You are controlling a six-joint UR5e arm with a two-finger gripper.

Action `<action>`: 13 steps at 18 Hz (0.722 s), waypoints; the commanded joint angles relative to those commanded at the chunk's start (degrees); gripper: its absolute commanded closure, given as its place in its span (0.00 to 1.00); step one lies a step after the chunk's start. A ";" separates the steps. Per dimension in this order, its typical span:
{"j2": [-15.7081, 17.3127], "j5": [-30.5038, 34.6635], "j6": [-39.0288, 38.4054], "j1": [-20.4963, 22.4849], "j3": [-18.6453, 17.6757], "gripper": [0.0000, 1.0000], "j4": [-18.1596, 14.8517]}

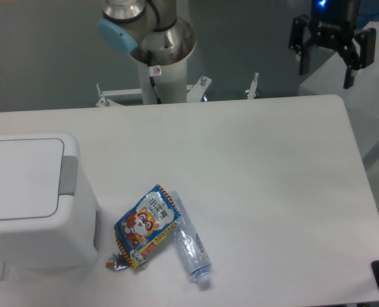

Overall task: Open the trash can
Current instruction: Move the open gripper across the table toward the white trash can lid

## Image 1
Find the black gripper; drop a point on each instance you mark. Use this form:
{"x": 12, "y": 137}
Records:
{"x": 334, "y": 20}

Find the silver robot arm blue cap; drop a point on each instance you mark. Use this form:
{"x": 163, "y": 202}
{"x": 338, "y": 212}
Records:
{"x": 128, "y": 25}

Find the white trash can lid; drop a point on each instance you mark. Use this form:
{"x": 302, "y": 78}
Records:
{"x": 29, "y": 177}

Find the white plastic trash can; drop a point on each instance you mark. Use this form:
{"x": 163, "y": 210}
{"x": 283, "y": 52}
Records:
{"x": 69, "y": 236}

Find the metal table clamp screw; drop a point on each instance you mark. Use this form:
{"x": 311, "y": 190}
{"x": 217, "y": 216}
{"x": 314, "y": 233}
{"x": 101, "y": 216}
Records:
{"x": 252, "y": 92}

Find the crushed clear plastic bottle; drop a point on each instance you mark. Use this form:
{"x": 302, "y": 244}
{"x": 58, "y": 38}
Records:
{"x": 190, "y": 248}

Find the blue cartoon snack bag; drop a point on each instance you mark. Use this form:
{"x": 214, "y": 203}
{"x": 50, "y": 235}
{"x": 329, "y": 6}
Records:
{"x": 142, "y": 229}

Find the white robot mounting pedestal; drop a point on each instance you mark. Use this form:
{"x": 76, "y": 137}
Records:
{"x": 163, "y": 84}

